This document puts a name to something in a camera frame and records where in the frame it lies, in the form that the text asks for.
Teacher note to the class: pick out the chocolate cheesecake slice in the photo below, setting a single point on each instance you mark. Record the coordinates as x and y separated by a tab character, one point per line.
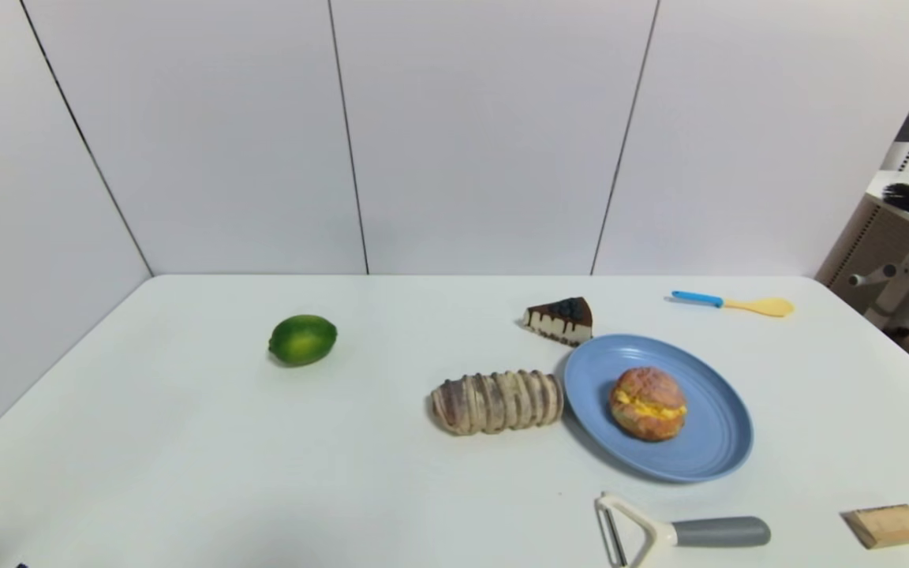
565	322

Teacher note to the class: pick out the wooden block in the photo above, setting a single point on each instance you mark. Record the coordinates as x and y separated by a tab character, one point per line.
887	525

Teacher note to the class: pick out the striped brown bread loaf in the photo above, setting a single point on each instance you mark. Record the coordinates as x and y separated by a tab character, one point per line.
496	402

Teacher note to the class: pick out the green lime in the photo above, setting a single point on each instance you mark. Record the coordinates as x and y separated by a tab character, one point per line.
302	340

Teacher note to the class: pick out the blue plate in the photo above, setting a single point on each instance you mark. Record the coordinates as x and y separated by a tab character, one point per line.
715	442

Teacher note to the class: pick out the cream puff pastry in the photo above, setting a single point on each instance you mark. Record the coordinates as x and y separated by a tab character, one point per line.
648	404

